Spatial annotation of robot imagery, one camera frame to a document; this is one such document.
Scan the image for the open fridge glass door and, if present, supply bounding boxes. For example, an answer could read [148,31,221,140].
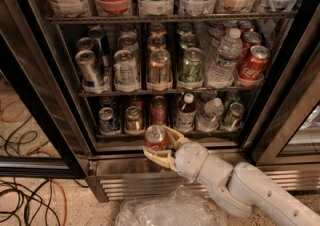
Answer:
[0,37,85,179]

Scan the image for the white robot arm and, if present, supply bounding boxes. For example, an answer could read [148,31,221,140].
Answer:
[143,125,320,226]

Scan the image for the copper can middle shelf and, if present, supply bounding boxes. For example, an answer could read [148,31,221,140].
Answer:
[147,49,172,91]

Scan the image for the black cable on floor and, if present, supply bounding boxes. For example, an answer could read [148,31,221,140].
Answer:
[0,178,63,226]

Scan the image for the green can middle shelf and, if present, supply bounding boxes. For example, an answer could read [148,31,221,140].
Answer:
[178,47,203,89]

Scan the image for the blue can bottom shelf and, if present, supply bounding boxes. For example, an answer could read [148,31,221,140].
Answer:
[99,107,120,135]

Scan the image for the water bottle middle shelf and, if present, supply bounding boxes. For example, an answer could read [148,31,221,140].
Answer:
[207,28,243,88]

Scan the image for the silver slim can middle shelf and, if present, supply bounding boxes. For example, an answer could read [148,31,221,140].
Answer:
[75,50,109,94]

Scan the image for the red coke can bottom shelf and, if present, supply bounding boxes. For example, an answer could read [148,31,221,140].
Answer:
[144,125,168,150]

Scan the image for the blue slim can middle shelf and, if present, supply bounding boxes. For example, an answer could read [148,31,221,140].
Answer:
[88,26,110,67]

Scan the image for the red coke can shelf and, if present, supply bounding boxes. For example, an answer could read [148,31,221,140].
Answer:
[144,125,168,150]
[238,45,270,81]

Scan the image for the red coke can middle shelf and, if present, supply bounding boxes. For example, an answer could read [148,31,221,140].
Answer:
[238,45,270,81]

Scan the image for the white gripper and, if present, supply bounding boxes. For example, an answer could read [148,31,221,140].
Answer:
[143,126,209,181]

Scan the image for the dark juice bottle white cap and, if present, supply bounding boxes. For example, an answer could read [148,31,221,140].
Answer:
[174,93,196,133]

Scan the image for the white can middle shelf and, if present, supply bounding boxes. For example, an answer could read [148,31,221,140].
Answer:
[113,50,141,92]

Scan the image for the green can bottom shelf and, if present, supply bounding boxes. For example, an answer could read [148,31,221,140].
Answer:
[221,102,245,131]

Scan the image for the clear water bottle bottom shelf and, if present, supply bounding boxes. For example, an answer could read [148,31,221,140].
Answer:
[196,98,224,132]

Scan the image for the orange cable on floor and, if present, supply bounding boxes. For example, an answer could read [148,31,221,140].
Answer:
[49,179,68,226]

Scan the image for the stainless steel glass-door fridge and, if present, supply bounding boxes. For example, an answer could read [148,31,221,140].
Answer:
[0,0,320,202]

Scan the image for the clear plastic bag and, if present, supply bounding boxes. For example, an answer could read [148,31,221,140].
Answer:
[115,186,227,226]

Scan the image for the gold can bottom shelf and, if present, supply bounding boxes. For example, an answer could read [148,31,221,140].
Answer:
[125,106,144,134]

